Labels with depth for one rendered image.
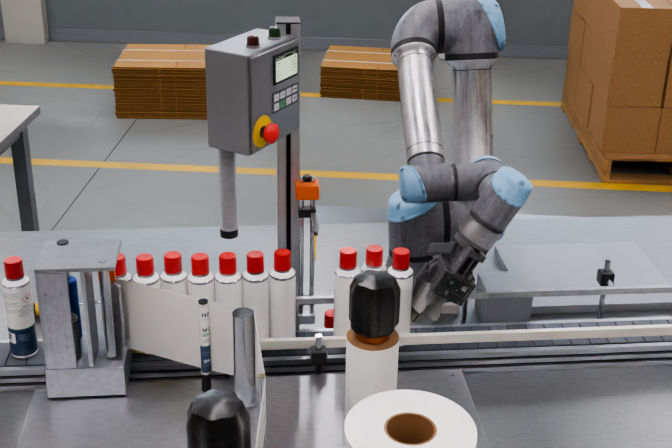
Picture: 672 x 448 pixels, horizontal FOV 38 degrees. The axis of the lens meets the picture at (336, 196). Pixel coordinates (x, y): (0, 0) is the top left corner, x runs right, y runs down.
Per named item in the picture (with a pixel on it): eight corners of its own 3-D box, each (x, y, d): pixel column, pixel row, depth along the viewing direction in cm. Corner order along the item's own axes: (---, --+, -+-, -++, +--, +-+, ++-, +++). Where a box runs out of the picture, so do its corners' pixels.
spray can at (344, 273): (335, 348, 193) (336, 256, 184) (331, 334, 197) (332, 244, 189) (360, 347, 193) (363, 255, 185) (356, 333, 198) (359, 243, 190)
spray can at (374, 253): (355, 343, 195) (358, 252, 186) (360, 330, 199) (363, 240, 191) (381, 347, 194) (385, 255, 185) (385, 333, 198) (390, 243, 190)
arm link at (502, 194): (530, 176, 187) (540, 193, 179) (498, 221, 191) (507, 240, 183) (497, 157, 186) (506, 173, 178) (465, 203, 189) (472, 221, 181)
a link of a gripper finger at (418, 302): (403, 327, 189) (429, 290, 187) (399, 311, 195) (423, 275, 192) (417, 333, 190) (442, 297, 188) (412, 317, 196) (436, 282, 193)
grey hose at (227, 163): (220, 239, 192) (216, 139, 184) (220, 231, 196) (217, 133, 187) (238, 238, 193) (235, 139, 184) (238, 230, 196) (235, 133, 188)
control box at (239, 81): (207, 147, 180) (203, 47, 173) (258, 121, 194) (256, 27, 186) (252, 158, 176) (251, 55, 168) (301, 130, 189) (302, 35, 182)
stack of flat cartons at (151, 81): (114, 118, 574) (110, 67, 562) (130, 90, 623) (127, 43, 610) (223, 119, 576) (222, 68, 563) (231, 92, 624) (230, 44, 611)
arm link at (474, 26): (437, 240, 225) (430, 0, 217) (502, 236, 225) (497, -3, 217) (445, 250, 213) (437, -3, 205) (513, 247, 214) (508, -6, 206)
